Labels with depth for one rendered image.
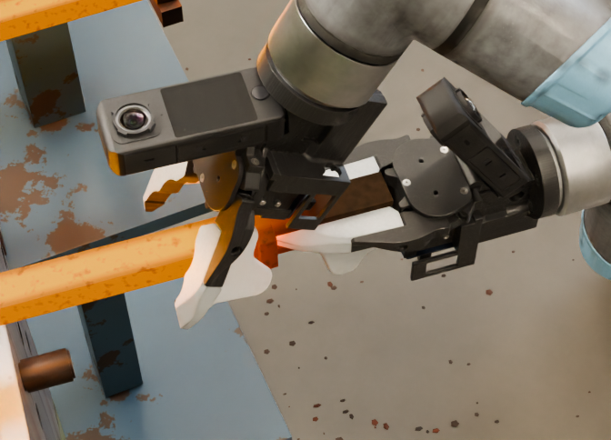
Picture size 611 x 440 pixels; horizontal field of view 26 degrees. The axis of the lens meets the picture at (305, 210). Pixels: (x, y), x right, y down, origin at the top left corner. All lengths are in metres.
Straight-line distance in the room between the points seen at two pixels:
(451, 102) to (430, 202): 0.09
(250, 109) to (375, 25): 0.11
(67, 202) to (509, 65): 0.74
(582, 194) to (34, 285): 0.40
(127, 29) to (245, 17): 0.93
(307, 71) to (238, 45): 1.64
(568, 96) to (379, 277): 1.36
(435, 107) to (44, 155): 0.65
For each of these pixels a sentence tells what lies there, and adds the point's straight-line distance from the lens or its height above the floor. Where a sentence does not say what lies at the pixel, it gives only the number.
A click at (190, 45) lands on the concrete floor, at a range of 2.44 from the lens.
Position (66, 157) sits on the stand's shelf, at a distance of 1.46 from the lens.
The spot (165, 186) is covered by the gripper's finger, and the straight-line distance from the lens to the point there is 0.95.
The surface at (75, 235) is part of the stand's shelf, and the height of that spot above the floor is 0.66.
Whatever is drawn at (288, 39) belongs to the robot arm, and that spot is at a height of 1.20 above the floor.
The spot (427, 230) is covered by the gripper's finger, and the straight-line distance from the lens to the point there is 0.95.
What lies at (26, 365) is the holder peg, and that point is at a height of 0.88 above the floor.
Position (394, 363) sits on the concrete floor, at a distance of 2.05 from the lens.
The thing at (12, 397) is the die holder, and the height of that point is 0.92.
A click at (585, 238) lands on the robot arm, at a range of 1.14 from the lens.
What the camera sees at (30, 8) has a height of 0.93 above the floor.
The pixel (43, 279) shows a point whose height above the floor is 1.01.
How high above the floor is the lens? 1.79
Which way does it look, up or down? 54 degrees down
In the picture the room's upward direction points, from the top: straight up
